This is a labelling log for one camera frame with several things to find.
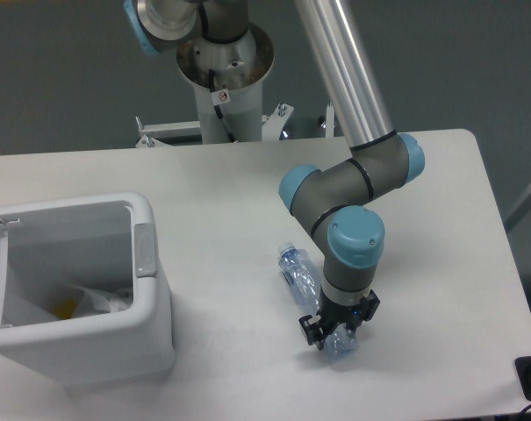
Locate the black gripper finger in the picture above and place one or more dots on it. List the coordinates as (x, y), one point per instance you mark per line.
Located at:
(364, 311)
(314, 329)

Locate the white paper carton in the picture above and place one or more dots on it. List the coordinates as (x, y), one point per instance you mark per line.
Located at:
(97, 301)

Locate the clear blue plastic bottle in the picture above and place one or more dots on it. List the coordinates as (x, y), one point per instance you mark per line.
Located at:
(304, 280)

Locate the yellow trash item in bin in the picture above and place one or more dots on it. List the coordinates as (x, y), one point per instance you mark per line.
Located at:
(67, 309)

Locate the white frame at right edge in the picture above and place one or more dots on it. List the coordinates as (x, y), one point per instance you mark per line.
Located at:
(520, 208)

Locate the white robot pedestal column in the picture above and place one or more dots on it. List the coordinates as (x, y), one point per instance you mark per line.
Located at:
(227, 82)

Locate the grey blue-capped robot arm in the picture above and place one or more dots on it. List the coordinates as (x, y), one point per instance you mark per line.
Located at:
(331, 204)

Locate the white metal base frame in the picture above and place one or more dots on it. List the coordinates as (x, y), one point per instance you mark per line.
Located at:
(282, 124)

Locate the white open trash can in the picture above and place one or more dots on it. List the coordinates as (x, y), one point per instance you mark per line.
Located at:
(106, 242)

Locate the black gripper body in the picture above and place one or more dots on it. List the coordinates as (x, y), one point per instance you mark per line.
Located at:
(335, 305)

